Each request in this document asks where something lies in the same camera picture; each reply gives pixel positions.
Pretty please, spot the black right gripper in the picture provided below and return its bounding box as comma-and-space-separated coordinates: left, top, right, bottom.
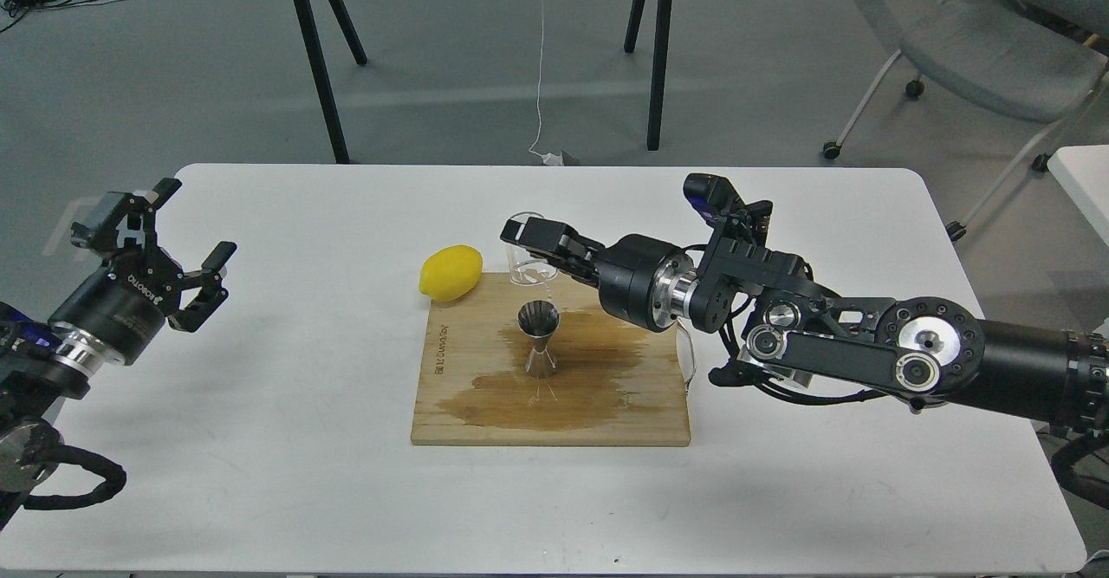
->
500, 219, 696, 332

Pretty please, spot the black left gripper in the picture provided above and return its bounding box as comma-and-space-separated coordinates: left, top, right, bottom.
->
48, 178, 237, 366

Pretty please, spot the clear glass cup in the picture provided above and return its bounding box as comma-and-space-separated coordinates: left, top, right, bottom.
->
506, 211, 560, 286

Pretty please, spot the steel double jigger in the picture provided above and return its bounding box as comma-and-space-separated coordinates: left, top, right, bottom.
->
516, 300, 560, 381

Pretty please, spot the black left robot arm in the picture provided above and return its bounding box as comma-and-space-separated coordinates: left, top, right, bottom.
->
1, 178, 237, 523

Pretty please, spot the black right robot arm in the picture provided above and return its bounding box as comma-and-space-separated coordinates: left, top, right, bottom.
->
502, 172, 1106, 449

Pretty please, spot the yellow lemon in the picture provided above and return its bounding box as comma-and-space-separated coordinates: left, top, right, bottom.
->
418, 244, 484, 302

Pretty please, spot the wooden cutting board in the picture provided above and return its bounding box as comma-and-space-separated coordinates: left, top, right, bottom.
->
411, 273, 691, 447

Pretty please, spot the white side table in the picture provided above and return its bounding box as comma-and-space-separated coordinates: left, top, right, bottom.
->
1049, 144, 1108, 244

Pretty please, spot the white hanging cable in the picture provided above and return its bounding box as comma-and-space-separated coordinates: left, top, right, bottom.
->
530, 0, 552, 161

